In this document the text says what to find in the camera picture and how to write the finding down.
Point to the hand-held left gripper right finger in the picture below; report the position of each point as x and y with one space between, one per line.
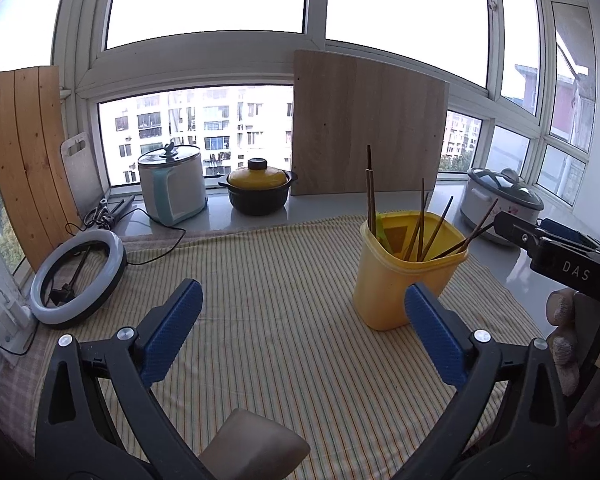
435 330

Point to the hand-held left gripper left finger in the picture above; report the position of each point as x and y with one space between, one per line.
172 330

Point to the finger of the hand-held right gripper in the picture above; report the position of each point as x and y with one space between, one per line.
517 232
567 232

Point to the yellow plastic container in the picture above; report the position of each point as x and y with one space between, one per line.
395 290

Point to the green plastic spoon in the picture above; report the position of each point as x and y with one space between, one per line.
384 240

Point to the person's right hand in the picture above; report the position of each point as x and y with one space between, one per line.
565 355

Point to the floral white rice cooker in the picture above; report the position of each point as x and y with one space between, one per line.
495 210

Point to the striped table cloth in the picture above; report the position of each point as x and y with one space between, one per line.
280 285

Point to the scissors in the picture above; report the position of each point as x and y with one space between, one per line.
96 215

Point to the white power strip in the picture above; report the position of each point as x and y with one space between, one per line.
15 335

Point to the black casserole with yellow lid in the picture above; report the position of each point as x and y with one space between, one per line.
257 195

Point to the white charger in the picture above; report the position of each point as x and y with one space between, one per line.
5 310

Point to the light wooden board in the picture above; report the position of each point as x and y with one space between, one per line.
370 120

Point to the wooden slat board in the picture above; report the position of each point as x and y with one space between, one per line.
30 160

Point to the white window frame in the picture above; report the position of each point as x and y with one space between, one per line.
205 60

